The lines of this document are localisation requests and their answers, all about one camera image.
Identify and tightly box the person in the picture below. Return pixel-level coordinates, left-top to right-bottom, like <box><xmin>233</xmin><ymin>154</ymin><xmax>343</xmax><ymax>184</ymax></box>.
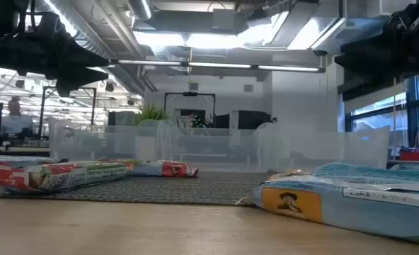
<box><xmin>0</xmin><ymin>97</ymin><xmax>34</xmax><ymax>136</ymax></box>

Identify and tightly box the black cabinet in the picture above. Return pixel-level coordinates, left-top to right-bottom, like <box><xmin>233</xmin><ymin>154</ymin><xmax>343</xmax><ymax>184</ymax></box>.
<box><xmin>214</xmin><ymin>110</ymin><xmax>273</xmax><ymax>130</ymax></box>

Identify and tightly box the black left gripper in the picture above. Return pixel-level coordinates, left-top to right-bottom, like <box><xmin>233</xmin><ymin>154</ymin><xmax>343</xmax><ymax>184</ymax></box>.
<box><xmin>0</xmin><ymin>12</ymin><xmax>110</xmax><ymax>97</ymax></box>

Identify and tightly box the silver ventilation duct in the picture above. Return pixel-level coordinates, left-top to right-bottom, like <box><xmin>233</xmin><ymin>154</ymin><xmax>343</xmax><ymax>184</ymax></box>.
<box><xmin>126</xmin><ymin>0</ymin><xmax>154</xmax><ymax>21</ymax></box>

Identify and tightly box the tan red granola bar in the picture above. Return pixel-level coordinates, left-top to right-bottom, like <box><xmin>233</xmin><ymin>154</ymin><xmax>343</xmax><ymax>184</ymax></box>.
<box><xmin>268</xmin><ymin>169</ymin><xmax>320</xmax><ymax>181</ymax></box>

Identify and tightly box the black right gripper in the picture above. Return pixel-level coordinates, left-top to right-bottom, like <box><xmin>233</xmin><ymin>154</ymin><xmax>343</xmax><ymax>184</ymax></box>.
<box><xmin>335</xmin><ymin>3</ymin><xmax>419</xmax><ymax>79</ymax></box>

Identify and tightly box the grey woven placemat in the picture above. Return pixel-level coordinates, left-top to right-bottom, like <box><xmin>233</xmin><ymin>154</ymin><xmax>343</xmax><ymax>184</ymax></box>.
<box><xmin>0</xmin><ymin>171</ymin><xmax>272</xmax><ymax>207</ymax></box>

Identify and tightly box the red green white granola bar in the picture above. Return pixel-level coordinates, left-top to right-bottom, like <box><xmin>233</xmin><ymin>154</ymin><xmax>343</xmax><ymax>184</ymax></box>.
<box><xmin>0</xmin><ymin>161</ymin><xmax>132</xmax><ymax>195</ymax></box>

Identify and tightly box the red storage box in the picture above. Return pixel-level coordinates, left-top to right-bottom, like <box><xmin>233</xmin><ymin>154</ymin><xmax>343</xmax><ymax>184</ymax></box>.
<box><xmin>398</xmin><ymin>148</ymin><xmax>419</xmax><ymax>164</ymax></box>

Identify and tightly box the clear plastic bin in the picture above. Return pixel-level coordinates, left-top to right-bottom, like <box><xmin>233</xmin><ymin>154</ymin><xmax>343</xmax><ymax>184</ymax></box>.
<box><xmin>48</xmin><ymin>118</ymin><xmax>171</xmax><ymax>167</ymax></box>
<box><xmin>158</xmin><ymin>123</ymin><xmax>267</xmax><ymax>174</ymax></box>
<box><xmin>255</xmin><ymin>123</ymin><xmax>391</xmax><ymax>171</ymax></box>

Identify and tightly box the long ceiling light bar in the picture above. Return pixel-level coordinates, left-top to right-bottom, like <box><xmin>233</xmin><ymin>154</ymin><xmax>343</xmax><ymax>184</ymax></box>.
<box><xmin>116</xmin><ymin>58</ymin><xmax>326</xmax><ymax>74</ymax></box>

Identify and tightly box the red blue granola bar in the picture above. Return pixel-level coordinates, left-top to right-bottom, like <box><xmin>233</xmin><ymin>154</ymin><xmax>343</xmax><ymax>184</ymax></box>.
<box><xmin>127</xmin><ymin>159</ymin><xmax>200</xmax><ymax>179</ymax></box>

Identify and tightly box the black metal rig frame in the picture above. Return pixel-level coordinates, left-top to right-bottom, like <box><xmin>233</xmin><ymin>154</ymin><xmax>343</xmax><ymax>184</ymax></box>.
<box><xmin>163</xmin><ymin>91</ymin><xmax>217</xmax><ymax>125</ymax></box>
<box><xmin>37</xmin><ymin>85</ymin><xmax>98</xmax><ymax>138</ymax></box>

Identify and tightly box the light blue granola bar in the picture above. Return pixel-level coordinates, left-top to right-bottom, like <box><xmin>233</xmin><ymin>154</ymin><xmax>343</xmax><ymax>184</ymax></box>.
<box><xmin>252</xmin><ymin>162</ymin><xmax>419</xmax><ymax>247</ymax></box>

